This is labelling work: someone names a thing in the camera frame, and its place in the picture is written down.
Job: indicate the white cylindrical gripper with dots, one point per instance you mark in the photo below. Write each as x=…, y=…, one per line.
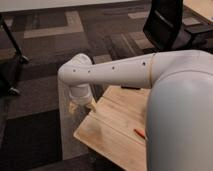
x=81, y=95

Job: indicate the orange-red chili pepper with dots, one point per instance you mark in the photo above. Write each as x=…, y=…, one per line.
x=140, y=133

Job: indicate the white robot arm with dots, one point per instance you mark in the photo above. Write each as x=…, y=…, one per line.
x=179, y=123

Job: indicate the black rectangular phone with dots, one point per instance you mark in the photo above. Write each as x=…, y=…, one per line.
x=133, y=88

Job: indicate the black rolling stand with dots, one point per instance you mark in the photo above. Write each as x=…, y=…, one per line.
x=10, y=65

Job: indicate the black office chair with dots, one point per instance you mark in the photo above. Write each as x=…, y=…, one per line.
x=165, y=30

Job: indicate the light wooden desk corner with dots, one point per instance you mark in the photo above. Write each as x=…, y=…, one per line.
x=203, y=8

